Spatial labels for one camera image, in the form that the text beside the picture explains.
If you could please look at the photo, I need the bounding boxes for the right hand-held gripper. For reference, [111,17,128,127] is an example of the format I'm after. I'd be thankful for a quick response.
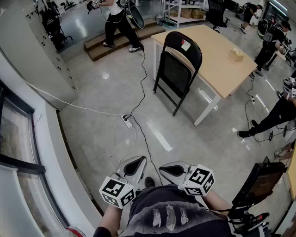
[158,161,216,197]

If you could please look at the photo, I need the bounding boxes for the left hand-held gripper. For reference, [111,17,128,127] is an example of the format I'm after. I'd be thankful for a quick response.
[99,155,148,209]

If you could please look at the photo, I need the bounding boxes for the black folding chair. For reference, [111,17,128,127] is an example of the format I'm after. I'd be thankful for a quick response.
[153,31,203,117]

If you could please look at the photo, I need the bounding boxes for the person's right forearm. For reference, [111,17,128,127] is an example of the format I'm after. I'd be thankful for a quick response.
[196,189,233,212]

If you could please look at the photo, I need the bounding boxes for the person's left forearm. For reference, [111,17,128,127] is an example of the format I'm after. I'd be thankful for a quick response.
[99,203,123,233]

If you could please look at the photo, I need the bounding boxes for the black office chair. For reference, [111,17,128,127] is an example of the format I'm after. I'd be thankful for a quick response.
[205,0,231,33]

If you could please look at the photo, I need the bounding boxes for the person's black shoe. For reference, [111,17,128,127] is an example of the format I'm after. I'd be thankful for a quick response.
[144,176,156,188]

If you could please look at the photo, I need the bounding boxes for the person's dark feather-print shirt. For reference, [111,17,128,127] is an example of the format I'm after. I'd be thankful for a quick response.
[93,184,272,237]

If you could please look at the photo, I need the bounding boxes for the clear bottle with red band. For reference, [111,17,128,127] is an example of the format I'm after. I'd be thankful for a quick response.
[65,226,86,237]

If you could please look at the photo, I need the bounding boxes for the black tablet screen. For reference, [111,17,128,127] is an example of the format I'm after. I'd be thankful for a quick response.
[232,156,288,210]

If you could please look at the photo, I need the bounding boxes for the light wooden side table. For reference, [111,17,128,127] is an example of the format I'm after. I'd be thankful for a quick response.
[286,159,296,201]

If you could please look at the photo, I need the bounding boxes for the brown wooden step platform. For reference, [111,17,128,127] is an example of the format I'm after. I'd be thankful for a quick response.
[83,18,166,62]

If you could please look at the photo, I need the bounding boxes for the yellow tissue box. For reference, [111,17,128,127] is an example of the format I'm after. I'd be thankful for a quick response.
[228,48,245,62]

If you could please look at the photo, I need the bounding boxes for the round black reflector dish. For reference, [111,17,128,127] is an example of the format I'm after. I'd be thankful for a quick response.
[126,0,146,30]

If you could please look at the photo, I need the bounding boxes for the white shelf rack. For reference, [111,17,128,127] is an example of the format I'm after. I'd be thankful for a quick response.
[161,0,209,28]

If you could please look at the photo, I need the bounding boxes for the grey locker cabinet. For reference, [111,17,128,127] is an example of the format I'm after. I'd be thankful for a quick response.
[0,0,78,112]

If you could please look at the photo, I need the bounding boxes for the black stroller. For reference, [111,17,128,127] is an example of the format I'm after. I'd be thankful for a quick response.
[42,6,74,51]

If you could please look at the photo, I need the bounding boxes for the thin white wall cable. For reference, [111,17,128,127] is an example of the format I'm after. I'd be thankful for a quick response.
[25,81,123,117]

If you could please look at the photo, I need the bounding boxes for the black and red mount clamp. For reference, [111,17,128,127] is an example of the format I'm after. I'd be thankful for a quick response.
[228,212,271,235]

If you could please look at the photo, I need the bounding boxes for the long black floor cable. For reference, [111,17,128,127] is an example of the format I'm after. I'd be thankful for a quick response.
[124,47,148,119]

